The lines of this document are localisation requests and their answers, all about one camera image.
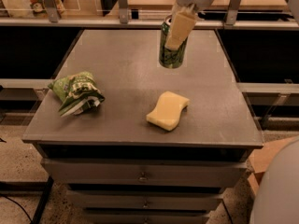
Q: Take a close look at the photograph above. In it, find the middle grey drawer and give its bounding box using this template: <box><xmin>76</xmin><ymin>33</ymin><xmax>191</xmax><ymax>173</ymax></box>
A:
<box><xmin>67</xmin><ymin>190</ymin><xmax>222</xmax><ymax>211</ymax></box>

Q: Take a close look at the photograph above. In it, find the top grey drawer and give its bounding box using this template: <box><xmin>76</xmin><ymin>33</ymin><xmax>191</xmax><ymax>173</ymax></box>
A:
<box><xmin>41</xmin><ymin>159</ymin><xmax>247</xmax><ymax>188</ymax></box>

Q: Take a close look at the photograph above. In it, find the yellow sponge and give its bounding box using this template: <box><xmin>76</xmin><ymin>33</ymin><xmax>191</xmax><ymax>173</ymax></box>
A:
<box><xmin>146</xmin><ymin>91</ymin><xmax>190</xmax><ymax>132</ymax></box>

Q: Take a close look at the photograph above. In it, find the grey drawer cabinet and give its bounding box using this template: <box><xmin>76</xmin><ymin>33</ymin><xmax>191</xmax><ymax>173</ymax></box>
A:
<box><xmin>21</xmin><ymin>29</ymin><xmax>264</xmax><ymax>224</ymax></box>

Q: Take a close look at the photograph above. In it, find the bottom grey drawer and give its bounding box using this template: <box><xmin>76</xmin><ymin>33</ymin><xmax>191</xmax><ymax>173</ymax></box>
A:
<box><xmin>83</xmin><ymin>209</ymin><xmax>209</xmax><ymax>224</ymax></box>

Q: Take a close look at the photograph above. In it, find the grey drawer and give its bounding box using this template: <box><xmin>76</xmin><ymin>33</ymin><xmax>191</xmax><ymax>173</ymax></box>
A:
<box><xmin>83</xmin><ymin>209</ymin><xmax>209</xmax><ymax>224</ymax></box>
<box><xmin>67</xmin><ymin>190</ymin><xmax>222</xmax><ymax>211</ymax></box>
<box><xmin>41</xmin><ymin>159</ymin><xmax>247</xmax><ymax>188</ymax></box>

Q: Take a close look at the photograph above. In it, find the black floor cable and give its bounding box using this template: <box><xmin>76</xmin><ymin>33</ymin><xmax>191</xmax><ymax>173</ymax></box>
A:
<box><xmin>0</xmin><ymin>193</ymin><xmax>34</xmax><ymax>224</ymax></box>

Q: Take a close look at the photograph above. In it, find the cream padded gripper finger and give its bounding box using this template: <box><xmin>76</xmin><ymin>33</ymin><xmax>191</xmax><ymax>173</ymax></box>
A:
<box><xmin>165</xmin><ymin>3</ymin><xmax>197</xmax><ymax>50</ymax></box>

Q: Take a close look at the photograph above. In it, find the green soda can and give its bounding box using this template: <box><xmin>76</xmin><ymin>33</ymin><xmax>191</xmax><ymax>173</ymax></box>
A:
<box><xmin>159</xmin><ymin>15</ymin><xmax>187</xmax><ymax>69</ymax></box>

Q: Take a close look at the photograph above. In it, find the green jalapeno chip bag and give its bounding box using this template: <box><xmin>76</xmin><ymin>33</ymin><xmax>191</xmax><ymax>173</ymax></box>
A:
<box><xmin>49</xmin><ymin>71</ymin><xmax>105</xmax><ymax>117</ymax></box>

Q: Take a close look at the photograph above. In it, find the metal railing with brackets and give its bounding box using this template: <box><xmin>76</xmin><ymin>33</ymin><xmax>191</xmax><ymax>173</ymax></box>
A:
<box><xmin>0</xmin><ymin>0</ymin><xmax>299</xmax><ymax>29</ymax></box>

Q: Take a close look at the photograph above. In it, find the colourful snack bag background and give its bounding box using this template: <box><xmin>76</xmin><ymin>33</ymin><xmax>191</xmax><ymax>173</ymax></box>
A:
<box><xmin>0</xmin><ymin>0</ymin><xmax>47</xmax><ymax>18</ymax></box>

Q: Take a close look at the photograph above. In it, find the cardboard box with snacks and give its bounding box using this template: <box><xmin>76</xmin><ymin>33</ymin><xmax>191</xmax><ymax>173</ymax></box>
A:
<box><xmin>248</xmin><ymin>136</ymin><xmax>297</xmax><ymax>199</ymax></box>

